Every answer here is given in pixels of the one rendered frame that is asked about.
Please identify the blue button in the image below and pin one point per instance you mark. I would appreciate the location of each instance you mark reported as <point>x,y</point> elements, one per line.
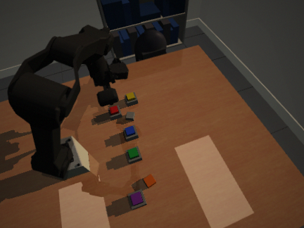
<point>130,133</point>

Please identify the orange block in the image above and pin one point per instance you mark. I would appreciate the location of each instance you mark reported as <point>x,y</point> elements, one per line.
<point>149,180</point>

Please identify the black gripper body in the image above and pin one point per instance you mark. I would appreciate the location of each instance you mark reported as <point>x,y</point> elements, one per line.
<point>102,78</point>

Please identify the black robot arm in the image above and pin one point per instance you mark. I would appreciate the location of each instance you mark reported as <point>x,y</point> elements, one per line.
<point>44,104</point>

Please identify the green button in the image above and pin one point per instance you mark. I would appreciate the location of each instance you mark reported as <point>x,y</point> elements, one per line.
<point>133,155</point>

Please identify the yellow button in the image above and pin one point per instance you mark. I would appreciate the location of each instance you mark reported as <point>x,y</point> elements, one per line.
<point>131,99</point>

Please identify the red button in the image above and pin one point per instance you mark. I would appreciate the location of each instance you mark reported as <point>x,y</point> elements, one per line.
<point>115,112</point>

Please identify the purple button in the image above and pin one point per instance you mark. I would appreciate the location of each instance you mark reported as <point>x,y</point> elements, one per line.
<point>137,199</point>

